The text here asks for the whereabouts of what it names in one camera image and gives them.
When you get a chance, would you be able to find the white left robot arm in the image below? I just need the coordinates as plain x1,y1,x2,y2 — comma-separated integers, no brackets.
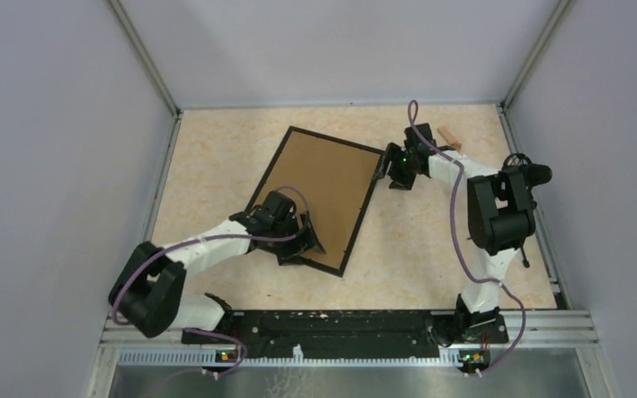
108,187,325,343

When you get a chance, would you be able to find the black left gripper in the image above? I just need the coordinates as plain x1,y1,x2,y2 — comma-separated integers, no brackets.
269,210,324,265

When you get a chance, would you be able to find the wooden block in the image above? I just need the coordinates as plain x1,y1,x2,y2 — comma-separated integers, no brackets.
437,126,461,148

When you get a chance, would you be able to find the black picture frame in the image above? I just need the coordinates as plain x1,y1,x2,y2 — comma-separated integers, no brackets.
244,125,387,278

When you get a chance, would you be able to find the brown backing board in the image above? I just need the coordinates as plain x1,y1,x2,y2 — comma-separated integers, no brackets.
250,131,382,271

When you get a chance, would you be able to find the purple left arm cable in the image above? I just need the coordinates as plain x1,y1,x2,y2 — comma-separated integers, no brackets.
110,185,311,380

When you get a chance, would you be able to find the black microphone on tripod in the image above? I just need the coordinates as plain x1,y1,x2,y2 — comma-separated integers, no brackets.
496,153,552,249

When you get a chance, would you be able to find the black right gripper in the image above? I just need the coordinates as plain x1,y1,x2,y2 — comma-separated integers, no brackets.
372,143,417,191

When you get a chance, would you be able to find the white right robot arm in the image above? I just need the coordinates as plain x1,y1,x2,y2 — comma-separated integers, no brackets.
373,124,552,347

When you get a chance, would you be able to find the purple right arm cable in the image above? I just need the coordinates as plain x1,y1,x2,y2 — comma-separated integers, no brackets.
407,99,528,377

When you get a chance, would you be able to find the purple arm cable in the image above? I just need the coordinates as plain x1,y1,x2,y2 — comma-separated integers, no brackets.
407,99,528,377
110,185,311,380

